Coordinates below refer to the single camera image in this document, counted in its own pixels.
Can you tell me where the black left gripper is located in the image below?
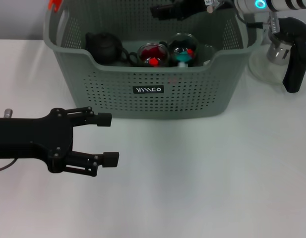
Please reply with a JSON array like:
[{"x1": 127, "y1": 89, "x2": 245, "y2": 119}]
[{"x1": 0, "y1": 106, "x2": 113, "y2": 174}]

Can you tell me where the cyan square toy plate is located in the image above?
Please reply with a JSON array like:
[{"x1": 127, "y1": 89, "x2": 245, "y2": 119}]
[{"x1": 176, "y1": 51, "x2": 194, "y2": 62}]

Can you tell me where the dark clay teapot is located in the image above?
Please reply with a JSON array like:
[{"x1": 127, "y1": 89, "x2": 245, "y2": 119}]
[{"x1": 85, "y1": 31, "x2": 130, "y2": 64}]

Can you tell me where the grey perforated storage bin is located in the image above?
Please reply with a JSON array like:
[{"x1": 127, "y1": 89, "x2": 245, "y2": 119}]
[{"x1": 43, "y1": 0, "x2": 264, "y2": 119}]

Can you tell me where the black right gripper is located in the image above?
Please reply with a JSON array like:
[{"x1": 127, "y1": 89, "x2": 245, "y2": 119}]
[{"x1": 150, "y1": 0, "x2": 233, "y2": 22}]

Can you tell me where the grey left wrist cable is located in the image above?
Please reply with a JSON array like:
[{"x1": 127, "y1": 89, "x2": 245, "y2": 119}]
[{"x1": 0, "y1": 158, "x2": 17, "y2": 174}]

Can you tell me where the silver right wrist stub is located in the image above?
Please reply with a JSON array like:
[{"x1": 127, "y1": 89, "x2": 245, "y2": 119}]
[{"x1": 206, "y1": 0, "x2": 219, "y2": 12}]

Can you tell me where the glass teapot black handle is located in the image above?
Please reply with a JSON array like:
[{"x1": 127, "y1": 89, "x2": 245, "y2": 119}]
[{"x1": 248, "y1": 16, "x2": 306, "y2": 94}]

